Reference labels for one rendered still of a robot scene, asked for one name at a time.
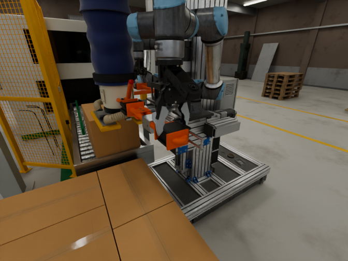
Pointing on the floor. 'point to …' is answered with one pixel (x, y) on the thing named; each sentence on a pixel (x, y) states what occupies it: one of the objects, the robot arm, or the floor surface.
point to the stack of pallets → (282, 85)
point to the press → (241, 73)
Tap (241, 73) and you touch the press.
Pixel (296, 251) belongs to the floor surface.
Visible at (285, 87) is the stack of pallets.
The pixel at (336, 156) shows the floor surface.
